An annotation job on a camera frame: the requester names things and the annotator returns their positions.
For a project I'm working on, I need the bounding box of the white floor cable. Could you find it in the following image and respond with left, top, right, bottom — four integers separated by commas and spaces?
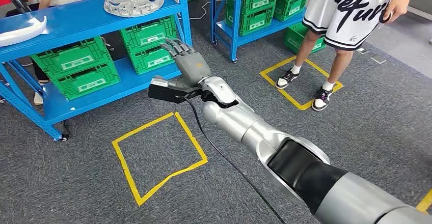
188, 0, 224, 21

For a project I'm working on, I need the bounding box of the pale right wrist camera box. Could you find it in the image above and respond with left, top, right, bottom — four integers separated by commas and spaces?
148, 75, 203, 104

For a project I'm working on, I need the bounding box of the grey plastic wheel hubcap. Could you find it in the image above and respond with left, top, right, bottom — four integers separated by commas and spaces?
103, 0, 165, 17

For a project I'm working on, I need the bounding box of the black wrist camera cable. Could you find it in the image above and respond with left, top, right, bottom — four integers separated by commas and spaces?
182, 96, 287, 224

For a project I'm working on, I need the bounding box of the white curved plastic part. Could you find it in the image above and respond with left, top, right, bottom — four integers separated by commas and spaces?
0, 15, 48, 48

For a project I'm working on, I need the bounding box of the blue metal shelf rack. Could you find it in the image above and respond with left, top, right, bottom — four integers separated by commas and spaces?
209, 0, 306, 64
0, 0, 193, 142

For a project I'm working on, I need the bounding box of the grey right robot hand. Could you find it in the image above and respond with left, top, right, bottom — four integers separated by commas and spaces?
160, 38, 212, 88

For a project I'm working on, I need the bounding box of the yellow floor tape square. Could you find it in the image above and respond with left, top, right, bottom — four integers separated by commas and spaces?
112, 111, 208, 207
416, 188, 432, 215
259, 55, 344, 111

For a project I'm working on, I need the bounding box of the black stanchion post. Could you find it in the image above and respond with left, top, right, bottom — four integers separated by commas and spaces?
7, 0, 33, 14

